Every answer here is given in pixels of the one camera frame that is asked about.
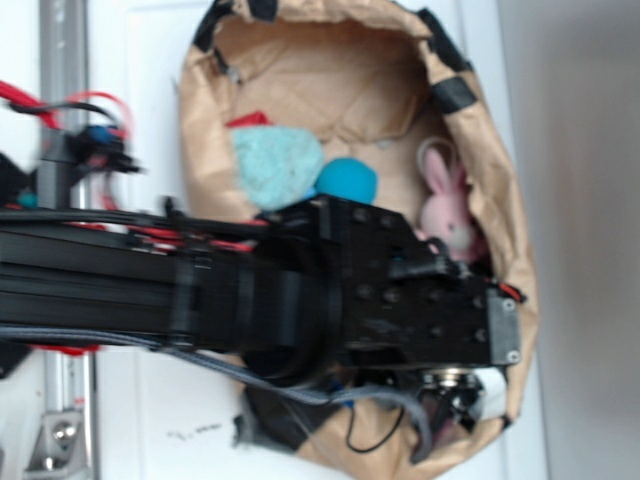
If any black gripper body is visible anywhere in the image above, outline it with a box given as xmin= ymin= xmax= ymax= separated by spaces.
xmin=309 ymin=195 xmax=522 ymax=431

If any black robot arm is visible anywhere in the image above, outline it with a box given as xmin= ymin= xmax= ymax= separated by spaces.
xmin=1 ymin=195 xmax=521 ymax=429

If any pink plush bunny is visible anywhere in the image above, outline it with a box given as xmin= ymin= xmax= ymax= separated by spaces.
xmin=416 ymin=137 xmax=488 ymax=264

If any blue dimpled ball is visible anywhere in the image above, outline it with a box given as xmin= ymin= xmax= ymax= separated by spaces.
xmin=314 ymin=157 xmax=378 ymax=204

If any light blue terry cloth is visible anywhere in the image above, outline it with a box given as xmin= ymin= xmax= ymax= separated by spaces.
xmin=232 ymin=126 xmax=324 ymax=211

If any brown paper bag bin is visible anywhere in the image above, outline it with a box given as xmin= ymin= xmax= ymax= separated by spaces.
xmin=179 ymin=1 xmax=539 ymax=479

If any red crumpled object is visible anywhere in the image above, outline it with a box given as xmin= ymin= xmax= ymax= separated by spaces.
xmin=226 ymin=111 xmax=272 ymax=128

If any white plastic tray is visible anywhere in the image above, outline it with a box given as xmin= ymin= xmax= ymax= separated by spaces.
xmin=88 ymin=1 xmax=513 ymax=479

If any grey braided cable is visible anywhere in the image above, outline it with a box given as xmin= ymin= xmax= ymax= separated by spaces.
xmin=0 ymin=324 xmax=432 ymax=464

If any aluminium extrusion rail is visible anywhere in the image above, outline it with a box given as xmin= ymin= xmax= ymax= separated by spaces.
xmin=39 ymin=1 xmax=98 ymax=456

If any red and black wire bundle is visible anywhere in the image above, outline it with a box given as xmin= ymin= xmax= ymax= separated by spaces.
xmin=0 ymin=79 xmax=146 ymax=211

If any metal corner bracket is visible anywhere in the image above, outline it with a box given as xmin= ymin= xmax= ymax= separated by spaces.
xmin=23 ymin=411 xmax=90 ymax=479

